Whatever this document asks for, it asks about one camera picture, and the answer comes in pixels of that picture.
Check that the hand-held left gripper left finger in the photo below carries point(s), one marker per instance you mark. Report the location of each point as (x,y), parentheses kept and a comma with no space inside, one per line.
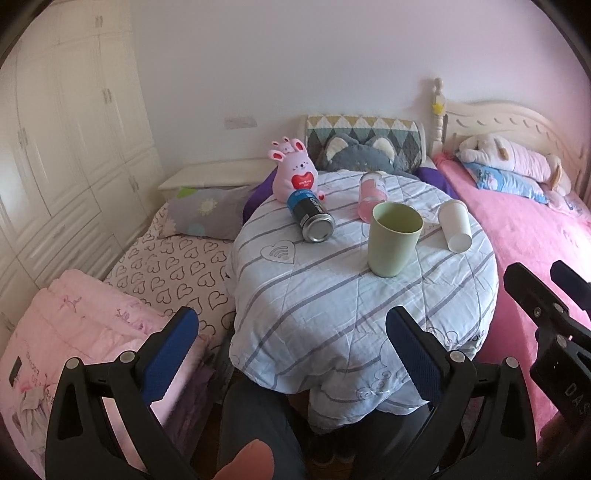
(170,356)

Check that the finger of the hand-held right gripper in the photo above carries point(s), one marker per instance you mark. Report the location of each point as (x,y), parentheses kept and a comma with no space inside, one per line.
(531,290)
(569,281)

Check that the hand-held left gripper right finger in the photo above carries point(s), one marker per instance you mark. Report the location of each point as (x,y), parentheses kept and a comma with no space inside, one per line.
(415,357)

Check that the white paper cup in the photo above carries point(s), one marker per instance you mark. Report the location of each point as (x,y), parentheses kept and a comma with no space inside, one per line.
(455,226)

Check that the green plastic cup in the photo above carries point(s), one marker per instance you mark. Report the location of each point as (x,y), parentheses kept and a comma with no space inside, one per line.
(392,244)

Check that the pink transparent cup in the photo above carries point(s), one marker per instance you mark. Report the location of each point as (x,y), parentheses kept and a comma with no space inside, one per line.
(371,196)

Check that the pink bedspread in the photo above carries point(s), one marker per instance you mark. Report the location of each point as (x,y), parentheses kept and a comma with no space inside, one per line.
(521,230)

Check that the heart print bed sheet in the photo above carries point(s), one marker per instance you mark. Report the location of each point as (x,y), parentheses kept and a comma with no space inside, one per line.
(175,272)

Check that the round table striped cloth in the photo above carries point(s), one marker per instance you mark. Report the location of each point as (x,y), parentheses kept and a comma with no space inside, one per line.
(323,314)

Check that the folded pink quilt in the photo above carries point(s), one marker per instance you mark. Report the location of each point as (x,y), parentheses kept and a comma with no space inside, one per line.
(69,332)

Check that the person's dark trouser leg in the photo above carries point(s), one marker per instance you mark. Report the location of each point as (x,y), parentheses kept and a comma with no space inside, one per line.
(258,420)

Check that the blue cartoon pillow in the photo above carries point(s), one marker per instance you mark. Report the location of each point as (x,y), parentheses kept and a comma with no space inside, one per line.
(503,182)

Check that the dark shoe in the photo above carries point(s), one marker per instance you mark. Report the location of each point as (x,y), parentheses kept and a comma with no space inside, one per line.
(330,447)

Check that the pink slipper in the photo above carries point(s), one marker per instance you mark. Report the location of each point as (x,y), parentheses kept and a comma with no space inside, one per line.
(247,461)

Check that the pink and white plush dog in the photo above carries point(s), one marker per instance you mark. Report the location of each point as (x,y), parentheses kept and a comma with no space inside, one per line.
(512,154)

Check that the purple cloth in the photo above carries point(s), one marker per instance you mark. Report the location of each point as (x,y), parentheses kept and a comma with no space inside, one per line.
(436,180)
(256,198)

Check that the grey flower print pillow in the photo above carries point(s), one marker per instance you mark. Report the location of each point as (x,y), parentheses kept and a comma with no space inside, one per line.
(207,212)

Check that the cream wooden headboard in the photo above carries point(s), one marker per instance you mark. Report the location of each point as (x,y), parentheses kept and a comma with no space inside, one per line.
(503,124)

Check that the black and blue can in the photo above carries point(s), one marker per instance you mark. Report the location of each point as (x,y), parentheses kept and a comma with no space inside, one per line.
(311,214)

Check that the white bedside shelf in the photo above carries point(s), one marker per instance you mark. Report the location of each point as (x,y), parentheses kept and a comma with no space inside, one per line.
(217,175)

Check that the grey cat pillow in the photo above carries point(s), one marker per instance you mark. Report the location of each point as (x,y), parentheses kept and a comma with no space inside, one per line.
(358,157)

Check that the pink bunny toy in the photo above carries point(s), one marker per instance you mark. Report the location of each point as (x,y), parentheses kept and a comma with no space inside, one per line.
(295,173)

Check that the diamond patterned quilted cushion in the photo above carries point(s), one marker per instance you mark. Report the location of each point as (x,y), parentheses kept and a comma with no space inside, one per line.
(369,124)

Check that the white wardrobe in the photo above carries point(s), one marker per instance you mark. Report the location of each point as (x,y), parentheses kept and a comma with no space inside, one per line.
(60,138)

